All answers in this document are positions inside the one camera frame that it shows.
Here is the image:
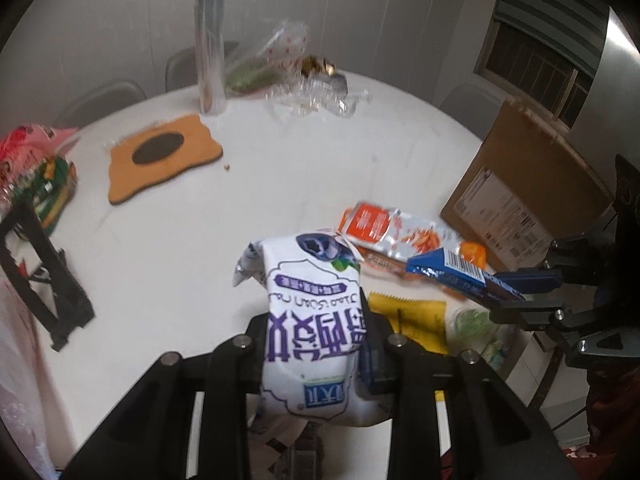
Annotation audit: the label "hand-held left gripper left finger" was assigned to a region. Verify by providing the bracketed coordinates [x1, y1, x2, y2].
[60, 312, 273, 480]

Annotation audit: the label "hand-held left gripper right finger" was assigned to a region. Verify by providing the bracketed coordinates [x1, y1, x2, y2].
[357, 302, 591, 480]

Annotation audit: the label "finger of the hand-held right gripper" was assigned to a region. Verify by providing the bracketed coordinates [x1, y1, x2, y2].
[487, 296, 638, 368]
[492, 232, 618, 297]

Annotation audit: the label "white purple yogurt pouch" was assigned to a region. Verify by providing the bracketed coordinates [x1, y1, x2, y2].
[232, 229, 396, 428]

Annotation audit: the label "blue snack box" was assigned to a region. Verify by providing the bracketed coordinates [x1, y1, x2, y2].
[405, 247, 526, 306]

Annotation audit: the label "brown cardboard box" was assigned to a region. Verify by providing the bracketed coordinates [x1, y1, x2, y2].
[440, 97, 616, 273]

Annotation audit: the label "orange silver snack packet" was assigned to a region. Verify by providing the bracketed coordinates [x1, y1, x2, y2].
[337, 202, 463, 261]

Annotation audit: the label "person's right forearm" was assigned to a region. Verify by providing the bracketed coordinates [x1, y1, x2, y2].
[589, 365, 640, 456]

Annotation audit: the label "green white snack packet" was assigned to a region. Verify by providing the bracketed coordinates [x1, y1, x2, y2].
[450, 307, 521, 376]

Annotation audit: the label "yellow snack packet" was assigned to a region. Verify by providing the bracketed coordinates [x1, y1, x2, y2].
[367, 292, 448, 356]

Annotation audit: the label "brown snack packet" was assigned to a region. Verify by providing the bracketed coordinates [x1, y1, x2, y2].
[360, 250, 416, 278]

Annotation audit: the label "silver metal panel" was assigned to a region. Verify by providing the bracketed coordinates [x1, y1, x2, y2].
[597, 5, 640, 221]

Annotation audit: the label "grey chair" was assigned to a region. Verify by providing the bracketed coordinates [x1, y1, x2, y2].
[165, 42, 241, 93]
[52, 79, 148, 128]
[440, 82, 511, 141]

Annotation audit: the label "black folding stand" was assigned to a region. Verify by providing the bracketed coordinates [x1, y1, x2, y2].
[0, 200, 96, 351]

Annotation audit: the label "window with striped blind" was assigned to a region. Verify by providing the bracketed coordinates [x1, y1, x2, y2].
[472, 0, 608, 131]

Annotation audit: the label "white plastic bag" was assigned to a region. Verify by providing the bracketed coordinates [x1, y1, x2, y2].
[0, 260, 66, 480]

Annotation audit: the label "orange cork coaster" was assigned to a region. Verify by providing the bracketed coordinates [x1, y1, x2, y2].
[107, 114, 224, 206]

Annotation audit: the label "green snack package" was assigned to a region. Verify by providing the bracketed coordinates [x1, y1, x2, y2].
[10, 155, 78, 236]

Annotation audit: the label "crumpled clear wrappers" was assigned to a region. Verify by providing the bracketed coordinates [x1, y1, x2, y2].
[265, 77, 373, 118]

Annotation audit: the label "gold wrapped candy box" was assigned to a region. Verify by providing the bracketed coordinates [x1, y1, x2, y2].
[300, 55, 348, 93]

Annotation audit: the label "clear bag with green food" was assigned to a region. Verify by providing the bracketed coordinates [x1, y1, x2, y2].
[225, 20, 311, 98]

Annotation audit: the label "pink plastic bag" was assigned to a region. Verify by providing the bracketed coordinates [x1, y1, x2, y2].
[0, 122, 81, 191]

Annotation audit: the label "clear plastic film roll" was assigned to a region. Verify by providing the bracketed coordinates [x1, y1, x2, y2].
[194, 0, 228, 116]

